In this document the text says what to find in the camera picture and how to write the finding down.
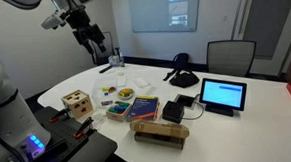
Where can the black bag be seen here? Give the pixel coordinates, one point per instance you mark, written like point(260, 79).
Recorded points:
point(183, 79)

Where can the pale yellow disc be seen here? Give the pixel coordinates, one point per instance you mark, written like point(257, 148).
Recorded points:
point(120, 73)

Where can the grey mesh office chair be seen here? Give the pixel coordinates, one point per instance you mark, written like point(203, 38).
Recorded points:
point(231, 58)

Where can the black tablet screen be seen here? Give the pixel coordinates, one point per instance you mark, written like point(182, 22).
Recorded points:
point(223, 93)

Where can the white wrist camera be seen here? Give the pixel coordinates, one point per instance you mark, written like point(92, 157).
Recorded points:
point(54, 20)

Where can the wooden tray of coloured blocks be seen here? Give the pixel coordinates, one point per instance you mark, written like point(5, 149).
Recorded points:
point(119, 115)

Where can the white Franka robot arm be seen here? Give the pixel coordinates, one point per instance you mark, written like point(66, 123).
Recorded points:
point(3, 108)

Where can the black mesh office chair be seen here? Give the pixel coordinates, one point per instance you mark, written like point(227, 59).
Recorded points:
point(110, 54)

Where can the bowl of coloured blocks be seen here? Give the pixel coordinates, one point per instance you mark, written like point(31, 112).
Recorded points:
point(126, 93)

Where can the grey door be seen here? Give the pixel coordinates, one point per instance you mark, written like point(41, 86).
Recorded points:
point(269, 17)

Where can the small spray bottle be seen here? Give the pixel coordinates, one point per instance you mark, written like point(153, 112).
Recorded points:
point(121, 60)

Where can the blue book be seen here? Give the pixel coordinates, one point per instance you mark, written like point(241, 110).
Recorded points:
point(142, 108)

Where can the blue toy block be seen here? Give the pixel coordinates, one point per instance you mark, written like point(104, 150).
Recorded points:
point(106, 93)

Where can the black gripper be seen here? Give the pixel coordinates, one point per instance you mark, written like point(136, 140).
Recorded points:
point(79, 21)

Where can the brown cardboard box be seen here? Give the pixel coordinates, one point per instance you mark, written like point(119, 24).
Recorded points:
point(158, 130)

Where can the black remote control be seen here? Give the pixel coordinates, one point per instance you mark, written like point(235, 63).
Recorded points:
point(105, 69)

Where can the brown arch toy block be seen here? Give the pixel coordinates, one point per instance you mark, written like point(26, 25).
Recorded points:
point(112, 89)

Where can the small white blue card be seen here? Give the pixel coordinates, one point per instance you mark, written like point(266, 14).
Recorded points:
point(107, 102)

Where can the black cube box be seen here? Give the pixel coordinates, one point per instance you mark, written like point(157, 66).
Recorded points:
point(172, 111)

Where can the glass whiteboard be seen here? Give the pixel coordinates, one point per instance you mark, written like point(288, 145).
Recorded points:
point(148, 10)

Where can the wooden shape sorter lid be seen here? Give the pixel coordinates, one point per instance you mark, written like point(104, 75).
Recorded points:
point(67, 97)

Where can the clear tissue container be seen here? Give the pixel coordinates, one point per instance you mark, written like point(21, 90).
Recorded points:
point(113, 61)

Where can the yellow toy block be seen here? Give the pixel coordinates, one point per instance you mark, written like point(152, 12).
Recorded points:
point(105, 89)

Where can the wooden shape sorter box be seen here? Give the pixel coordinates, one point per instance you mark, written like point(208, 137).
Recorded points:
point(83, 109)

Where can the translucent white plastic tray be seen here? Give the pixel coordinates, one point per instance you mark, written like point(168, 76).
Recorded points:
point(107, 81)

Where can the white packet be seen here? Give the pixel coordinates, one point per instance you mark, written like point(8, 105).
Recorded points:
point(141, 81)

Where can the table power outlet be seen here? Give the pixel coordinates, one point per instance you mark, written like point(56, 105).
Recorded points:
point(186, 100)

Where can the black mounting plate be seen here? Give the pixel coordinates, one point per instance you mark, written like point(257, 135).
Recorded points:
point(89, 150)

